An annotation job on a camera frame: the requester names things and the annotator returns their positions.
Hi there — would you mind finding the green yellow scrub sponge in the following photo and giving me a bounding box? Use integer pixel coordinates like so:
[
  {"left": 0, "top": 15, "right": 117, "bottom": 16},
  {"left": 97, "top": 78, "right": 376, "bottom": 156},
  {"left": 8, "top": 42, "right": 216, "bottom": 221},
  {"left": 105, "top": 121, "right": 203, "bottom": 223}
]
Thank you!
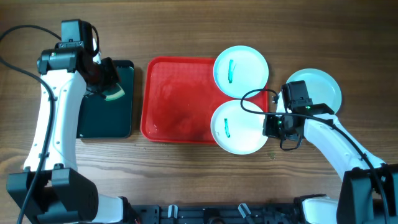
[{"left": 103, "top": 83, "right": 125, "bottom": 101}]

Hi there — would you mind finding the white plate stained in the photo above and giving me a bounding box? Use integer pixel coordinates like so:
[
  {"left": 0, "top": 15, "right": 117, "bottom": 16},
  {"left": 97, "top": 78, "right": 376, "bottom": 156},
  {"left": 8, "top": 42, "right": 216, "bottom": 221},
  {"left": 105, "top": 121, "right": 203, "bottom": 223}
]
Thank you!
[
  {"left": 210, "top": 100, "right": 267, "bottom": 155},
  {"left": 213, "top": 45, "right": 269, "bottom": 98},
  {"left": 287, "top": 68, "right": 342, "bottom": 113}
]

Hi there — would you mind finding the white plate bottom stained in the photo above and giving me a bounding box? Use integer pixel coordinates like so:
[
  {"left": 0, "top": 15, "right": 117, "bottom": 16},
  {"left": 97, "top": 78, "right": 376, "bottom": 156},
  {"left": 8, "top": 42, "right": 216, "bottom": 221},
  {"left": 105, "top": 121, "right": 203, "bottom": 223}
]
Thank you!
[{"left": 210, "top": 100, "right": 267, "bottom": 155}]

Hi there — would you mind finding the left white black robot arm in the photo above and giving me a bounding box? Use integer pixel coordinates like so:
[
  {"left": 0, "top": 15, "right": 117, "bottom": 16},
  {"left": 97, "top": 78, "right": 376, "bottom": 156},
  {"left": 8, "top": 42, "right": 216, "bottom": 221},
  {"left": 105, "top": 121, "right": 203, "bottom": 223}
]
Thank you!
[{"left": 6, "top": 47, "right": 141, "bottom": 223}]

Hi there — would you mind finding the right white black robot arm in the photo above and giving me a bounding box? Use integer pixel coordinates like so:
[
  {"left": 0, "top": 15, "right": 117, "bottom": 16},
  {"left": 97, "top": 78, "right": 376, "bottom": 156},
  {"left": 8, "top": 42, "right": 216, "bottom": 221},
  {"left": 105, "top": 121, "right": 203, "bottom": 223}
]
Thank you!
[{"left": 264, "top": 113, "right": 397, "bottom": 223}]

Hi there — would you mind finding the black square tray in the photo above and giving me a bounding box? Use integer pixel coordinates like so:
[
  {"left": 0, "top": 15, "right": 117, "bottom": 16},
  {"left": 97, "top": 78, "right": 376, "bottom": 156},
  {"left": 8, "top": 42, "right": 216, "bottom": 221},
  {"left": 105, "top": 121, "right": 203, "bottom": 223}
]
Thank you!
[{"left": 76, "top": 60, "right": 134, "bottom": 139}]

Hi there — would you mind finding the red plastic tray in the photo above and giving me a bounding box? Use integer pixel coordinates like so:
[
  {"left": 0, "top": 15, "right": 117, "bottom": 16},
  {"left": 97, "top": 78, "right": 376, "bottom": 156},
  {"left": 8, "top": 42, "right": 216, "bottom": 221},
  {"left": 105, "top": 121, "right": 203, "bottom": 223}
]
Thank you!
[{"left": 140, "top": 55, "right": 269, "bottom": 146}]

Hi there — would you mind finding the white plate top stained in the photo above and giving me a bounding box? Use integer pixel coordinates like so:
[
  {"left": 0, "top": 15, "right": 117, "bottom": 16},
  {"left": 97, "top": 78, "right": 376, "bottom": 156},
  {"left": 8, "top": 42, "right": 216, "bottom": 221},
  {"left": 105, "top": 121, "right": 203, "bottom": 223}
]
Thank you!
[{"left": 213, "top": 45, "right": 269, "bottom": 98}]

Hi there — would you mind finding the right black cable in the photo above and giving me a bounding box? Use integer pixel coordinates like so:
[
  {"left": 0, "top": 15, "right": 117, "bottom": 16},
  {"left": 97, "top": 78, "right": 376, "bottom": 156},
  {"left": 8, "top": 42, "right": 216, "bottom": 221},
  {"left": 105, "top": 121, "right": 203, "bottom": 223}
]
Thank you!
[{"left": 239, "top": 88, "right": 391, "bottom": 224}]

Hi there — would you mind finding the black cable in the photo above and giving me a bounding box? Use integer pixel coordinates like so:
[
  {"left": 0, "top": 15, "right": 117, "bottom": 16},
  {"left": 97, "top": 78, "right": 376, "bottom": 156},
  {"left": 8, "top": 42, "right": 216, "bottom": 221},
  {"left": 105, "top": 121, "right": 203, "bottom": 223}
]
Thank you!
[
  {"left": 0, "top": 24, "right": 62, "bottom": 224},
  {"left": 239, "top": 88, "right": 391, "bottom": 224}
]

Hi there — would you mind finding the left black cable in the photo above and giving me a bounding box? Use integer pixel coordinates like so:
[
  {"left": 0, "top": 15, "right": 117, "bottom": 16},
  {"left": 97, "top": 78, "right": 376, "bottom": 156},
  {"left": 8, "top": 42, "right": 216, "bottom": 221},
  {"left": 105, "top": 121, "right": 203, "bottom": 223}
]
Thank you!
[{"left": 0, "top": 24, "right": 62, "bottom": 224}]

